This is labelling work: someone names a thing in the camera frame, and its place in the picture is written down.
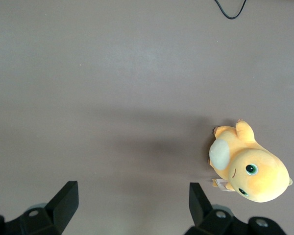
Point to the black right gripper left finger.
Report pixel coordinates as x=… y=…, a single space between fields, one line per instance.
x=54 y=210

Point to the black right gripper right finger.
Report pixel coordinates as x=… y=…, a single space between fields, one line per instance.
x=210 y=218

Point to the orange plush dragon toy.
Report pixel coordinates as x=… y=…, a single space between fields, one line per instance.
x=250 y=166

